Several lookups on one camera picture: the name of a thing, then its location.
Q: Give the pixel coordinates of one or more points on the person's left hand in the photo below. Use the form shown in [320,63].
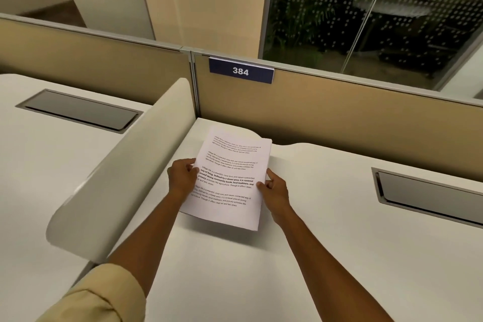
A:
[180,179]

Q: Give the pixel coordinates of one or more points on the person's right thumb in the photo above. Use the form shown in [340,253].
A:
[263,186]

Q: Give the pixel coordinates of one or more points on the beige wooden column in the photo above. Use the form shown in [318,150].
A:
[203,3]

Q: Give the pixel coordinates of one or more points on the beige partition panel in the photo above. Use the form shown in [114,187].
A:
[339,114]
[94,57]

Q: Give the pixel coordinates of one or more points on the blue desk number sign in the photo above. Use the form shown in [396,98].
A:
[241,70]

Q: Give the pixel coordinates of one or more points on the stack of printed white paper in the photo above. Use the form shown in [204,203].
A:
[230,178]

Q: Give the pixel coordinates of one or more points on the person's left thumb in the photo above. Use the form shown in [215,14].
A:
[193,170]

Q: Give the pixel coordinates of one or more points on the person's right forearm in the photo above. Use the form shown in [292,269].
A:
[324,269]

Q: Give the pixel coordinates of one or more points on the beige shirt sleeve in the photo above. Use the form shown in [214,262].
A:
[83,295]

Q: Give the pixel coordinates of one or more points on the white curved desk divider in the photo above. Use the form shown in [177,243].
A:
[124,170]

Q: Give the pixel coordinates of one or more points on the person's right hand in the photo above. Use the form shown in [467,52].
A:
[276,194]

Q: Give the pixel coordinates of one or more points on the green potted plant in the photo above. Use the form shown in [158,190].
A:
[302,25]

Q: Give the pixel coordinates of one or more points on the frosted dotted glass wall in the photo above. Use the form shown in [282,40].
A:
[362,20]

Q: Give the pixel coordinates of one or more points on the person's left forearm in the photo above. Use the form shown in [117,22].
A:
[145,242]

